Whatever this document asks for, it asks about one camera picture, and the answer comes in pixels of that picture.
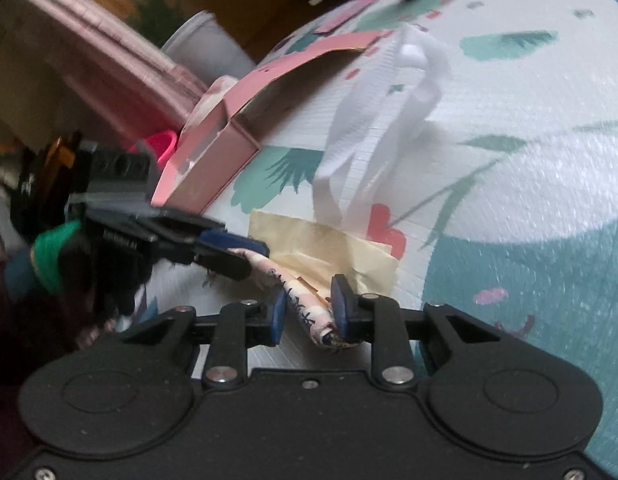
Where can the white bucket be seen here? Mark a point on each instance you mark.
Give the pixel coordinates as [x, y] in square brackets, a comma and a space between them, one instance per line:
[204, 45]

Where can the printed cream shopping bag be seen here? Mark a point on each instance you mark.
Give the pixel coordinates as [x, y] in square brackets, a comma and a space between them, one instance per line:
[319, 245]

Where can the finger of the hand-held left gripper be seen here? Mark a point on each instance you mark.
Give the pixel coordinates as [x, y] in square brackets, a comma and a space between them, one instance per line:
[229, 242]
[224, 265]

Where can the pink bowl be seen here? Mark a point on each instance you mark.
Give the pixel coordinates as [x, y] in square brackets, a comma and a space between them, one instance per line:
[159, 146]

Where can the person's left hand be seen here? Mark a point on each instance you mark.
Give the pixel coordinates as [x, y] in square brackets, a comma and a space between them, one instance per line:
[114, 280]

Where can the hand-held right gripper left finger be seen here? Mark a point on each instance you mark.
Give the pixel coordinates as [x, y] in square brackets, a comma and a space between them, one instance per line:
[279, 315]

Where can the pink cardboard box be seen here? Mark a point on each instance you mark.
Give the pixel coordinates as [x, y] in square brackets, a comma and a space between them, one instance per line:
[204, 160]

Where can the pink striped blanket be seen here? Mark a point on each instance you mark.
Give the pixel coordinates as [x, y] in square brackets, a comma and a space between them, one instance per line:
[89, 60]

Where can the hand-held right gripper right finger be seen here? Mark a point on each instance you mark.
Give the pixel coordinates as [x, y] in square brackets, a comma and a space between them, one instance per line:
[339, 305]

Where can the animal print play mat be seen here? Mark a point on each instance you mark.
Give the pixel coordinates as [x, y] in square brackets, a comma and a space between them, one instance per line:
[514, 185]

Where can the green plant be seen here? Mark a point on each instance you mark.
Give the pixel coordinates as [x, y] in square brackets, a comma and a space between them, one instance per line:
[156, 12]

